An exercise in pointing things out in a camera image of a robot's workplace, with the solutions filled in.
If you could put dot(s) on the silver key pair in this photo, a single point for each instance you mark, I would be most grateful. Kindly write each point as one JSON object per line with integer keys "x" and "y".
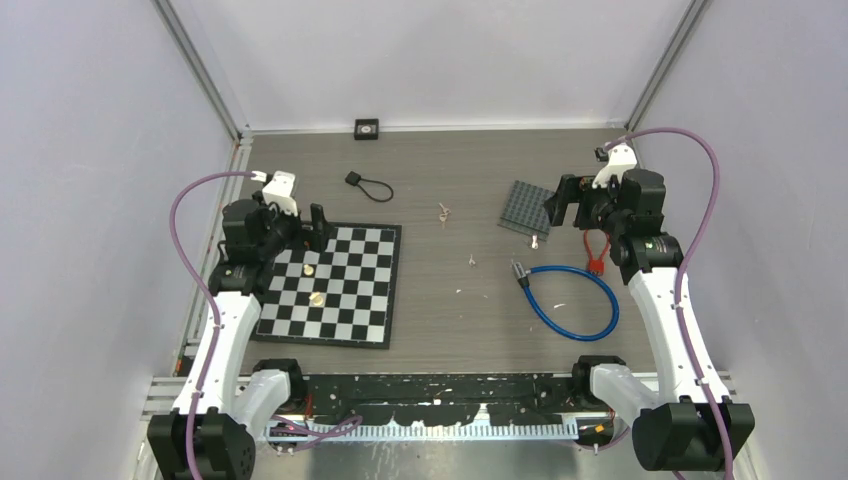
{"x": 444, "y": 214}

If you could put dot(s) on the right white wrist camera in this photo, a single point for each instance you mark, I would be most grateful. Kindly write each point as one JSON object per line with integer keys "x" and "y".
{"x": 617, "y": 159}

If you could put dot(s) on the black white chessboard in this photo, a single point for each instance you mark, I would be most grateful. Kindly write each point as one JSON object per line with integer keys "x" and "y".
{"x": 357, "y": 276}

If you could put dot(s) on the small black square device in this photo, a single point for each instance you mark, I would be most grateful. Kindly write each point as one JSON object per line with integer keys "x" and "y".
{"x": 366, "y": 129}

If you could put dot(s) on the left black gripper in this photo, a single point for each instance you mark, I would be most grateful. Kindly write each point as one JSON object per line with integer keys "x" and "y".
{"x": 314, "y": 239}

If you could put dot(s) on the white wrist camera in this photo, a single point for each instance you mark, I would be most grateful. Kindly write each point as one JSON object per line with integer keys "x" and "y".
{"x": 279, "y": 189}
{"x": 617, "y": 159}

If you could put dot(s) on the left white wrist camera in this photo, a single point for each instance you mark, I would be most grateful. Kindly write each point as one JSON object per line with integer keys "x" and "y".
{"x": 279, "y": 189}

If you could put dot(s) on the red cable padlock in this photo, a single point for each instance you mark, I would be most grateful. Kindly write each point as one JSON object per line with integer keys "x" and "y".
{"x": 595, "y": 262}

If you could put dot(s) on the blue cable lock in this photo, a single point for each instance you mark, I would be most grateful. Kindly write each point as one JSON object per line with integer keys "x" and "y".
{"x": 522, "y": 275}

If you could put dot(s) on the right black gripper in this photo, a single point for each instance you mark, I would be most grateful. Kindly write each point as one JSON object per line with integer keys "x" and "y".
{"x": 574, "y": 189}

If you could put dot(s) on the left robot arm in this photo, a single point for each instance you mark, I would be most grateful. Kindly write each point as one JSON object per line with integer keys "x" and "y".
{"x": 212, "y": 428}

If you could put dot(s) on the aluminium frame rail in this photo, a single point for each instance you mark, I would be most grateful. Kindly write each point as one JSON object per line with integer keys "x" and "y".
{"x": 567, "y": 429}

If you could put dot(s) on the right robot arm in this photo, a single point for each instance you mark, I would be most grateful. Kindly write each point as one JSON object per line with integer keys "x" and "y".
{"x": 690, "y": 423}

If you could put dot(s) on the grey building plate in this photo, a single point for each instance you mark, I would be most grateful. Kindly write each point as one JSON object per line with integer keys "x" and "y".
{"x": 524, "y": 210}

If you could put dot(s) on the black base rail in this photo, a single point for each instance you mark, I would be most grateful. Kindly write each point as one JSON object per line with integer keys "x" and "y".
{"x": 518, "y": 399}

